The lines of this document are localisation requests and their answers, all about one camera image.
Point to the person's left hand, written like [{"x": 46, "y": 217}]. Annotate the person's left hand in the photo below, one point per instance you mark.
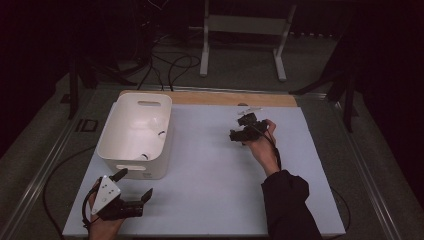
[{"x": 101, "y": 230}]

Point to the wooden table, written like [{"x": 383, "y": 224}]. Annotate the wooden table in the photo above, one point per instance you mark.
[{"x": 206, "y": 99}]

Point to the black floor socket plate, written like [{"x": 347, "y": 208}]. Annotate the black floor socket plate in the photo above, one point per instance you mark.
[{"x": 87, "y": 125}]

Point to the white metal stand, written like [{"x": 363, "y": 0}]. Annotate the white metal stand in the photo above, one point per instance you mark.
[{"x": 246, "y": 24}]

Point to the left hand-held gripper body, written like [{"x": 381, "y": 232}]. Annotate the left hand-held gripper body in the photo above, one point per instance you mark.
[{"x": 106, "y": 195}]

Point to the white plastic bin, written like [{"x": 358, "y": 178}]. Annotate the white plastic bin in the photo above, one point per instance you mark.
[{"x": 133, "y": 133}]

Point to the black stand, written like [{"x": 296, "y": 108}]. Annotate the black stand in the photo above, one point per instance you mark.
[
  {"x": 348, "y": 106},
  {"x": 73, "y": 96}
]

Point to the white shuttlecock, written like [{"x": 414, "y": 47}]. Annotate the white shuttlecock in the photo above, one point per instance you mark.
[
  {"x": 144, "y": 156},
  {"x": 161, "y": 133}
]

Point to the white table mat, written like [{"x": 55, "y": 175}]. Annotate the white table mat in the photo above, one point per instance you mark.
[{"x": 200, "y": 200}]

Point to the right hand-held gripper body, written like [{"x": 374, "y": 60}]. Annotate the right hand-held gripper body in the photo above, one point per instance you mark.
[{"x": 254, "y": 128}]

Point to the person's right hand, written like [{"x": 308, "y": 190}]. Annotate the person's right hand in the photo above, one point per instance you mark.
[{"x": 265, "y": 150}]

